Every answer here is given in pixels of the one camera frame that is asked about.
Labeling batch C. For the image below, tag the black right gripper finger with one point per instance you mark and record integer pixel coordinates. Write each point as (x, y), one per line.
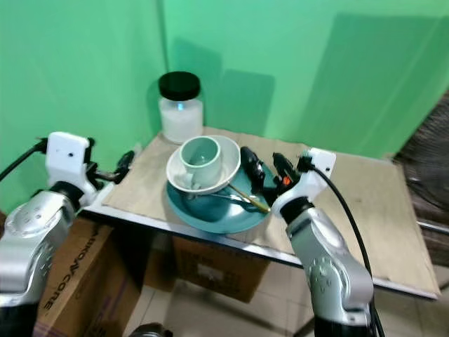
(284, 168)
(255, 170)

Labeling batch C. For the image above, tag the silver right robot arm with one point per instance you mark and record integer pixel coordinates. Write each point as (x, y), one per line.
(330, 263)

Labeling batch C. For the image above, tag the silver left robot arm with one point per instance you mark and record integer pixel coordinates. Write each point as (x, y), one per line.
(35, 239)

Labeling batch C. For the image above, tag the white ceramic bowl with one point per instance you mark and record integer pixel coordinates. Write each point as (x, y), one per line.
(230, 159)

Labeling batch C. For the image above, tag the gold metal spoon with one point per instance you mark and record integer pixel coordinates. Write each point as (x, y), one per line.
(252, 200)

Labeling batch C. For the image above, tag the silver metal spoon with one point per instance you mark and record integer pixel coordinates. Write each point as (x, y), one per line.
(221, 197)

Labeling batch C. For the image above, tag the pale green ceramic cup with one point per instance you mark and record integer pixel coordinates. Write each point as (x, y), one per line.
(200, 164)

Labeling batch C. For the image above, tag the teal ceramic plate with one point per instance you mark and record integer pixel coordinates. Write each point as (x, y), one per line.
(214, 214)

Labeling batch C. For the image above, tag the glass jar with black lid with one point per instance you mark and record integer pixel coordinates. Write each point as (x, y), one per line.
(180, 118)

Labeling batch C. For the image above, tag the plain brown cardboard box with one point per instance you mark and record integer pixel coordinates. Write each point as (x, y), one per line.
(217, 274)

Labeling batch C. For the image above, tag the printed brown cardboard box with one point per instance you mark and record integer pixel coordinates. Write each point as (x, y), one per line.
(74, 281)

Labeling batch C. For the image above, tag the dark mesh chair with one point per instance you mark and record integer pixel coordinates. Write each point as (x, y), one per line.
(428, 168)

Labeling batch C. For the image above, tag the dark robot foot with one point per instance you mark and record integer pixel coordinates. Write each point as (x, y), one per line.
(149, 331)

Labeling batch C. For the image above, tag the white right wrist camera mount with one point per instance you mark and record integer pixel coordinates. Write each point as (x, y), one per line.
(312, 175)

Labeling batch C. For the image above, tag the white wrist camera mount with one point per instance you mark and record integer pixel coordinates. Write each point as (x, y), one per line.
(312, 175)
(66, 156)

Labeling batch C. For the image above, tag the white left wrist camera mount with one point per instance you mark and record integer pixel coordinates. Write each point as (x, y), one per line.
(66, 156)

